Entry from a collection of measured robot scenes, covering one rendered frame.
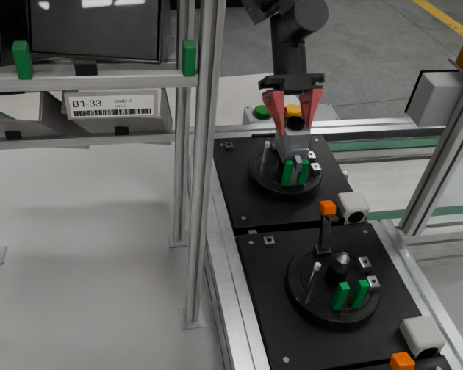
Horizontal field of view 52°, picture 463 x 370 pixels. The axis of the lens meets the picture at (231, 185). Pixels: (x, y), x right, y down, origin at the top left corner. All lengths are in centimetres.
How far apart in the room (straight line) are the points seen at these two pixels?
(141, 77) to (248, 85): 91
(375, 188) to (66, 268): 62
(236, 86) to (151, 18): 87
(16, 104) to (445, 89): 97
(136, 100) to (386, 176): 69
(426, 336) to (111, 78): 52
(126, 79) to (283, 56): 40
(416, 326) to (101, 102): 51
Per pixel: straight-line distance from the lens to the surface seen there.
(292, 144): 82
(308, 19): 77
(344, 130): 108
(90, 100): 48
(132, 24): 51
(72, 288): 86
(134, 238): 91
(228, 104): 127
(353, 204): 85
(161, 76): 48
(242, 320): 70
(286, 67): 82
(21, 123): 66
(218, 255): 76
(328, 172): 93
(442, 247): 96
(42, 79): 48
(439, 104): 74
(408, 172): 109
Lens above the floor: 155
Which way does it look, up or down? 42 degrees down
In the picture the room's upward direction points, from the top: 7 degrees clockwise
